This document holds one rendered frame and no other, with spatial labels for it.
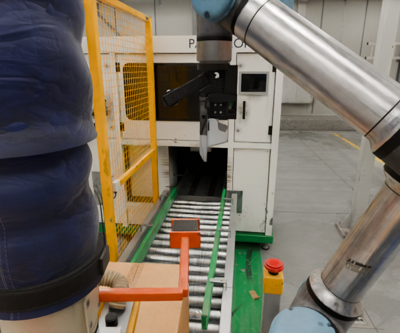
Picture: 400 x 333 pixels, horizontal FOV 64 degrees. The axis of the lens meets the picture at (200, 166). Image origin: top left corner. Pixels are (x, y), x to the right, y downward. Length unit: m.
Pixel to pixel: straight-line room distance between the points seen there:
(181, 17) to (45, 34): 8.99
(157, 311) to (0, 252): 0.69
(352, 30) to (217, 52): 9.28
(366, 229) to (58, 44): 0.57
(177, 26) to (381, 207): 8.99
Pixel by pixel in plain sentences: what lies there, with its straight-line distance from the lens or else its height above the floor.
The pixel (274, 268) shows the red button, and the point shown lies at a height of 1.04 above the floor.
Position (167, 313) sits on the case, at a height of 0.95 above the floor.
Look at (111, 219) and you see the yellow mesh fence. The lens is 2.04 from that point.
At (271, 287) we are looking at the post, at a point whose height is 0.96.
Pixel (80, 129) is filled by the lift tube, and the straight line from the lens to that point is 0.53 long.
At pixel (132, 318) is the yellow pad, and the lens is 0.85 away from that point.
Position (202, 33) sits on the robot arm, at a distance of 0.69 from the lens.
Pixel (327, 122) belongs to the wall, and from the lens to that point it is 9.71.
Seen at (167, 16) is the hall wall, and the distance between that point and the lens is 9.50.
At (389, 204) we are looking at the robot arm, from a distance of 0.62.
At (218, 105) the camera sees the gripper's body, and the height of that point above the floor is 1.63.
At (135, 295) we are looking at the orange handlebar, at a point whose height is 1.26.
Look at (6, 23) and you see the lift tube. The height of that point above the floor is 1.76.
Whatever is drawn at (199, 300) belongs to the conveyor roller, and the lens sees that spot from 1.81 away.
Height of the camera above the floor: 1.71
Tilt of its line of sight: 17 degrees down
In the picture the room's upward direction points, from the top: straight up
